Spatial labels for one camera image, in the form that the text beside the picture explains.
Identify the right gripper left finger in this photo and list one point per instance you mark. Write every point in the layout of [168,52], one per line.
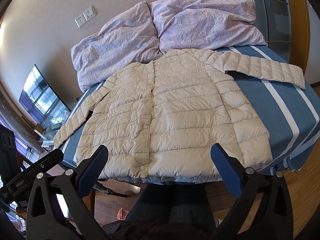
[77,184]

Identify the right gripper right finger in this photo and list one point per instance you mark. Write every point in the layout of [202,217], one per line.
[241,182]

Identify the beige quilted down jacket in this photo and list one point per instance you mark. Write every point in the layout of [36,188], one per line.
[159,120]

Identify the blue white striped bed sheet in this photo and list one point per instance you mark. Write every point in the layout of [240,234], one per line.
[290,114]

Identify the flat screen television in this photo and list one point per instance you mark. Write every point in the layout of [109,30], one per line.
[41,102]

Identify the lilac floral duvet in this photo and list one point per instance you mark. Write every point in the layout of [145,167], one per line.
[147,31]

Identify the wooden framed glass door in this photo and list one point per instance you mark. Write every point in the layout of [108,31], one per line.
[285,25]

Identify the white wall socket plate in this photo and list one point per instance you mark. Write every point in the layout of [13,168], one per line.
[80,20]

